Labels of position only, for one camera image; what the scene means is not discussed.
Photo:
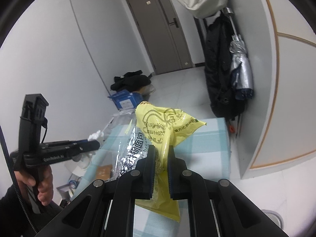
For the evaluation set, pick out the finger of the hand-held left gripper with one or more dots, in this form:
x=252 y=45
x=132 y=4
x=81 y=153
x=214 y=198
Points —
x=88 y=145

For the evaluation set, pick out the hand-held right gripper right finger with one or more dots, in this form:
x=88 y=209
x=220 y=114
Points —
x=172 y=175

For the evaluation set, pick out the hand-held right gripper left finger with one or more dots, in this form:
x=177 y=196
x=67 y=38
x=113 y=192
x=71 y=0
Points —
x=150 y=170

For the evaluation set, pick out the small white tissue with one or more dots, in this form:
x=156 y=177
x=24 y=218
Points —
x=95 y=135

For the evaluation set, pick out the large yellow clear bread bag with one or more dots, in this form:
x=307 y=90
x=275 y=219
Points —
x=160 y=121

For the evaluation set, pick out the person's left forearm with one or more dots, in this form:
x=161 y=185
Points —
x=9 y=209

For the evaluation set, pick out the person's left hand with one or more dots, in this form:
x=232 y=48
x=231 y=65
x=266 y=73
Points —
x=47 y=187

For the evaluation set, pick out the brown sachet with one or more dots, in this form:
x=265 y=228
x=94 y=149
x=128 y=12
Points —
x=103 y=171

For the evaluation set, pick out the clear plastic bags pile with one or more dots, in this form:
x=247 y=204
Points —
x=121 y=121

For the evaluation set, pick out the blue cardboard box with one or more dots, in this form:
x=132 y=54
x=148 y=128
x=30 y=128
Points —
x=124 y=100

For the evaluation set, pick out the small orange object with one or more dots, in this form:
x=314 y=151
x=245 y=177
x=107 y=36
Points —
x=231 y=128

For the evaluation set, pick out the black clothes pile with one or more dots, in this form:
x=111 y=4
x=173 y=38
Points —
x=133 y=80

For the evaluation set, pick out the grey round lid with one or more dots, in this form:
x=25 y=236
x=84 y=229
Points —
x=272 y=219

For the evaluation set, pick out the black hanging coat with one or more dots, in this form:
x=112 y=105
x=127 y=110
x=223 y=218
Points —
x=219 y=66

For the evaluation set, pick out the silver folded umbrella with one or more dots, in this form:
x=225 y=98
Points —
x=243 y=74

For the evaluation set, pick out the grey brown door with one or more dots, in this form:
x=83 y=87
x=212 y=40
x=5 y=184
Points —
x=160 y=29

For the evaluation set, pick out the metal hanging rod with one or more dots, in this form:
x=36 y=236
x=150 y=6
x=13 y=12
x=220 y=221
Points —
x=232 y=19

